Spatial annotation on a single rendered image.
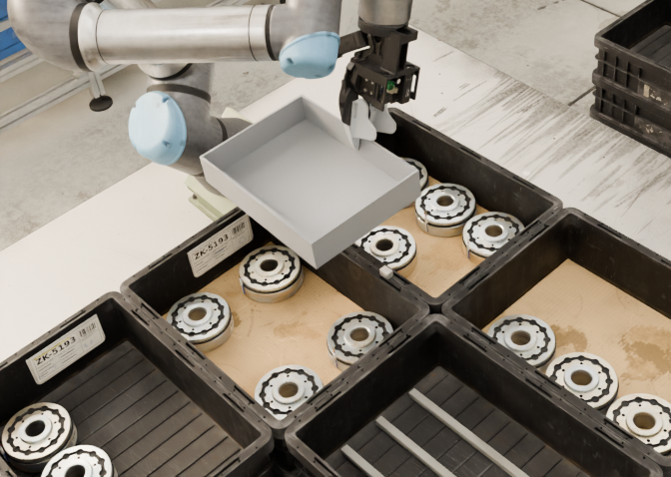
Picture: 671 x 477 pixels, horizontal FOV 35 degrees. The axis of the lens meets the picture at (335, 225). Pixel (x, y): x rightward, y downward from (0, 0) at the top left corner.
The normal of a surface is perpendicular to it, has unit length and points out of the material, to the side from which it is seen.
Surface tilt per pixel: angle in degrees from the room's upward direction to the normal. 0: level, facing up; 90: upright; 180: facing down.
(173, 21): 28
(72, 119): 0
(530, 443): 0
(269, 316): 0
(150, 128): 47
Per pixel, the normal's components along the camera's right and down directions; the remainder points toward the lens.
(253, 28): -0.25, 0.03
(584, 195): -0.11, -0.72
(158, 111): -0.58, -0.09
